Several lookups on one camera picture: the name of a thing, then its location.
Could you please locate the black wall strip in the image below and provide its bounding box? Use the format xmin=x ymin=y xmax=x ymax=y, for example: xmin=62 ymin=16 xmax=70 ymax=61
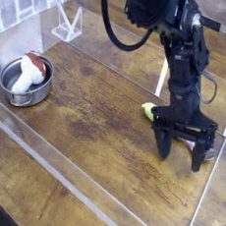
xmin=200 ymin=16 xmax=221 ymax=32

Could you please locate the plush mushroom toy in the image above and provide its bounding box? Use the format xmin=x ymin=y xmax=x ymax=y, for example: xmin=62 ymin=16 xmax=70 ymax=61
xmin=11 ymin=53 xmax=46 ymax=93

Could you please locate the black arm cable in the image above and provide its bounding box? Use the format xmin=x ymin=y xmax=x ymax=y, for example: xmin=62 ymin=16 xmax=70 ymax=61
xmin=95 ymin=0 xmax=157 ymax=55

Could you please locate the small silver metal pot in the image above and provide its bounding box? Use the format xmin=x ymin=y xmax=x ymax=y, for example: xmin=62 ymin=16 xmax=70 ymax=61
xmin=0 ymin=56 xmax=54 ymax=107

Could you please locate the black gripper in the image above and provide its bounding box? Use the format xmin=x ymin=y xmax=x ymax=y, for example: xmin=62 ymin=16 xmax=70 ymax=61
xmin=150 ymin=105 xmax=217 ymax=172

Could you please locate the clear acrylic triangular bracket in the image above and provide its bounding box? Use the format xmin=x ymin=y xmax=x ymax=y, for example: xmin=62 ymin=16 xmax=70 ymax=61
xmin=51 ymin=4 xmax=83 ymax=42

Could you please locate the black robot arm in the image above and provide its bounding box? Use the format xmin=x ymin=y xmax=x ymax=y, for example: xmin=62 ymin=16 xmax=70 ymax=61
xmin=100 ymin=0 xmax=220 ymax=172

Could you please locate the clear acrylic barrier panel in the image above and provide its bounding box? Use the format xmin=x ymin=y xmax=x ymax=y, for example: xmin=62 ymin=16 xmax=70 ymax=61
xmin=0 ymin=102 xmax=148 ymax=226

